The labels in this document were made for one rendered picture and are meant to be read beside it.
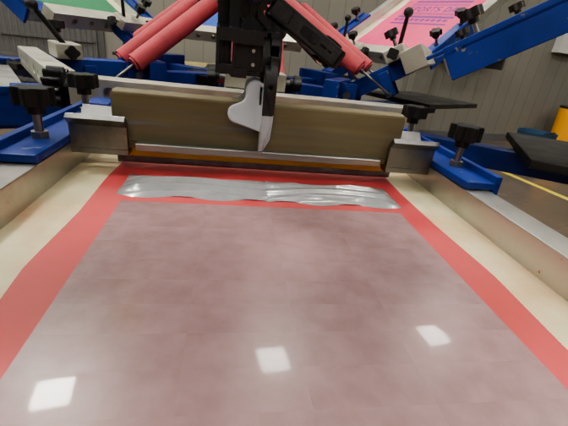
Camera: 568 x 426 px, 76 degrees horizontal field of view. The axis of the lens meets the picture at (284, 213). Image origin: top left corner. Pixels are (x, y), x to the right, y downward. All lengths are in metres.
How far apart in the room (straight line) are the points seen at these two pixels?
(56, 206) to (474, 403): 0.41
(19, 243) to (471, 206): 0.49
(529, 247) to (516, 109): 7.06
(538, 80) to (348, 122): 7.14
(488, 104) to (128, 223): 6.79
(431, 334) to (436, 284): 0.07
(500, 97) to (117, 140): 6.85
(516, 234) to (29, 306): 0.45
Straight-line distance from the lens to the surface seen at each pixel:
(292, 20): 0.51
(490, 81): 6.93
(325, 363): 0.26
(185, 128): 0.53
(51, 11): 1.51
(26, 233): 0.41
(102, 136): 0.54
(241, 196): 0.46
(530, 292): 0.41
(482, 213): 0.50
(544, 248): 0.44
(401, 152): 0.58
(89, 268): 0.34
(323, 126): 0.54
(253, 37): 0.49
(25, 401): 0.25
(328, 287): 0.32
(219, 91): 0.75
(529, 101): 7.63
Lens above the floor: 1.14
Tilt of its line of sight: 25 degrees down
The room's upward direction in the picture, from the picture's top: 7 degrees clockwise
